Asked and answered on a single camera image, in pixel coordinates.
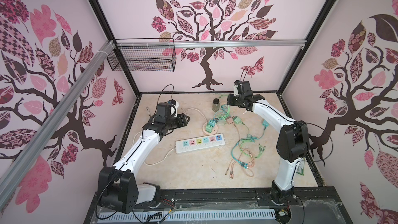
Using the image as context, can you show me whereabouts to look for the pink charger plug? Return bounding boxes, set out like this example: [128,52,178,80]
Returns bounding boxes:
[226,117,234,124]

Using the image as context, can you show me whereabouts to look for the teal charger plug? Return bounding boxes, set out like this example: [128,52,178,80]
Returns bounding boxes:
[262,120,269,129]
[208,119,216,127]

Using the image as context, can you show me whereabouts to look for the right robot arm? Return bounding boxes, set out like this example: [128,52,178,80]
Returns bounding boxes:
[227,80,310,194]

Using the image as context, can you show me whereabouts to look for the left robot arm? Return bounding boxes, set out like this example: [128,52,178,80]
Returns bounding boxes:
[97,100,190,214]

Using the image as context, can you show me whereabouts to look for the white multicolour power strip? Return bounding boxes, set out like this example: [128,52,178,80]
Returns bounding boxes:
[175,134,226,154]

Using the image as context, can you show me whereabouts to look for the round pink power socket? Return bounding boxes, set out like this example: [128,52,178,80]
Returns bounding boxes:
[202,122,218,135]

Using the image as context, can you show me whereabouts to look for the green snack packet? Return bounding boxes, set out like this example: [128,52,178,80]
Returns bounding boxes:
[296,159,306,176]

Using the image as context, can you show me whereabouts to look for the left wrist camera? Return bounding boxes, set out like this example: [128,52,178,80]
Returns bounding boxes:
[168,99,179,117]

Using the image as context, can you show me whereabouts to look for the pink socket cord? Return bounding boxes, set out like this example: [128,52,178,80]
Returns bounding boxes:
[178,107,209,125]

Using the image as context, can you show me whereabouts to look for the white power strip cord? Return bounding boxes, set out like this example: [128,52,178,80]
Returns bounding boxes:
[132,130,176,166]

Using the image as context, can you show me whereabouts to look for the tangled charging cables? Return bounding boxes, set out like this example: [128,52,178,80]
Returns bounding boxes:
[214,94,268,179]

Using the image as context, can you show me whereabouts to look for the black wire basket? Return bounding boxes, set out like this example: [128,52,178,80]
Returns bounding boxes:
[107,37,177,72]

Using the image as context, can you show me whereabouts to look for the white cable duct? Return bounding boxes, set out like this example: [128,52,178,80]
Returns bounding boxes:
[97,209,276,224]

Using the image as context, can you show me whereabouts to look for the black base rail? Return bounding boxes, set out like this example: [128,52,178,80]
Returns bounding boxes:
[84,186,353,224]

